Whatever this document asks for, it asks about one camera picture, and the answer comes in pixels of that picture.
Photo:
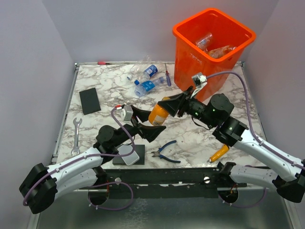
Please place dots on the white rounded box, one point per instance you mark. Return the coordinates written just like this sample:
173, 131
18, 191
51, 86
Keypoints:
130, 156

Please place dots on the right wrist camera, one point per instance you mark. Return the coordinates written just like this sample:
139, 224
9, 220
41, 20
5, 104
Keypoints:
200, 81

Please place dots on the red pen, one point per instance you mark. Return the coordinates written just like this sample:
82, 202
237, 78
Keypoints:
103, 63

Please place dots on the blue label water bottle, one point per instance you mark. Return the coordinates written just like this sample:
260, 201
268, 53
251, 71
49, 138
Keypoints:
147, 86

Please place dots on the black foam pad upper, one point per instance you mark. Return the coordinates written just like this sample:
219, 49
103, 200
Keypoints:
89, 101

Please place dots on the blue label bottle top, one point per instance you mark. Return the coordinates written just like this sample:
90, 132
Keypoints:
149, 72

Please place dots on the silver wrench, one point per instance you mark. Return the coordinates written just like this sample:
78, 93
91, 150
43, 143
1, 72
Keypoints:
75, 151

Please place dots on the clear crushed bottle back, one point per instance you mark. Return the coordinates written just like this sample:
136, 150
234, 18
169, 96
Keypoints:
141, 65

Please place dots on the yellow handle utility knife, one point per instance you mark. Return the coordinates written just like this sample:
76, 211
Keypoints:
218, 154

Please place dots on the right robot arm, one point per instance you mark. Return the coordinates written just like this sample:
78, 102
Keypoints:
285, 173

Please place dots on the clear plastic cup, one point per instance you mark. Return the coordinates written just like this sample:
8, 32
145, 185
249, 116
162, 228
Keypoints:
205, 41

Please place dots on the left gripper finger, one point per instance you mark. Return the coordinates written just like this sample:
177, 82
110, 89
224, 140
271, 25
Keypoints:
150, 133
143, 115

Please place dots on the small orange juice bottle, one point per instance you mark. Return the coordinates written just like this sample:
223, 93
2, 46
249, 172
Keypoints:
157, 116

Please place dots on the red screwdriver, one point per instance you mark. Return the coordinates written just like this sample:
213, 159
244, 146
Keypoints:
167, 76

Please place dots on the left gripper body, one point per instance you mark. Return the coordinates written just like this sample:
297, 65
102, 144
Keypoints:
133, 129

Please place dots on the orange plastic bin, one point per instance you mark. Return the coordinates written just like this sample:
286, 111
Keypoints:
190, 60

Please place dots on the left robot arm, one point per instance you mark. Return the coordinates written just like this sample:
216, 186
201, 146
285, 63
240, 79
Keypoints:
44, 184

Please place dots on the tall orange label bottle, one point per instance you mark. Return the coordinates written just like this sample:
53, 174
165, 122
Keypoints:
220, 52

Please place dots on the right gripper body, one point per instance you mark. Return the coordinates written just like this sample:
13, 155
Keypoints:
193, 107

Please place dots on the blue handle pliers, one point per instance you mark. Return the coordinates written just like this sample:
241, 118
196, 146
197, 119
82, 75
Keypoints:
161, 152

